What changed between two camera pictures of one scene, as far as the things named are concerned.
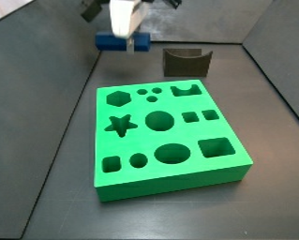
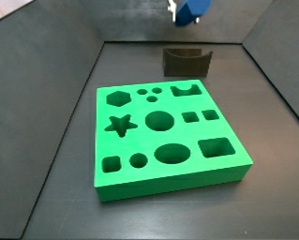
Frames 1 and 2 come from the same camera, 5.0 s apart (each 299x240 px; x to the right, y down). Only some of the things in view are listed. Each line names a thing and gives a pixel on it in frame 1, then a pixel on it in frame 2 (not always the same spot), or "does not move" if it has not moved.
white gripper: (127, 15) → (171, 7)
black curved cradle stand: (186, 62) does not move
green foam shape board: (163, 141) does not move
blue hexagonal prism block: (108, 42) → (191, 9)
